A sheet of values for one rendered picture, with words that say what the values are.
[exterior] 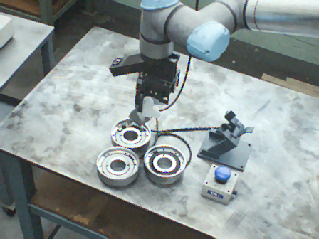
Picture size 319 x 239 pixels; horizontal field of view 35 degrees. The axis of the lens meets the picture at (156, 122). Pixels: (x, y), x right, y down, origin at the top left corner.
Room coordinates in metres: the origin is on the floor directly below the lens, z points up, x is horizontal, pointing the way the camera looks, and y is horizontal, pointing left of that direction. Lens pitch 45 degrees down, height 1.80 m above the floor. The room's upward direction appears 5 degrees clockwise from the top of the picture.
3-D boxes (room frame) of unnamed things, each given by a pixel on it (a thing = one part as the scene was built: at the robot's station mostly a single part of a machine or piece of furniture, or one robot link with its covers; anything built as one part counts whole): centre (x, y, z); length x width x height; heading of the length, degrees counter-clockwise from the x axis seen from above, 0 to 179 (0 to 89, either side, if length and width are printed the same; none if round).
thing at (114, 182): (0.80, 0.08, 0.82); 0.10 x 0.10 x 0.04
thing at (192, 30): (0.83, -0.07, 1.23); 0.11 x 0.11 x 0.08; 51
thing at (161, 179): (0.82, -0.03, 0.82); 0.10 x 0.10 x 0.04
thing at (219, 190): (0.77, -0.18, 0.82); 0.08 x 0.07 x 0.05; 70
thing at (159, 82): (0.88, 0.01, 1.07); 0.09 x 0.08 x 0.12; 73
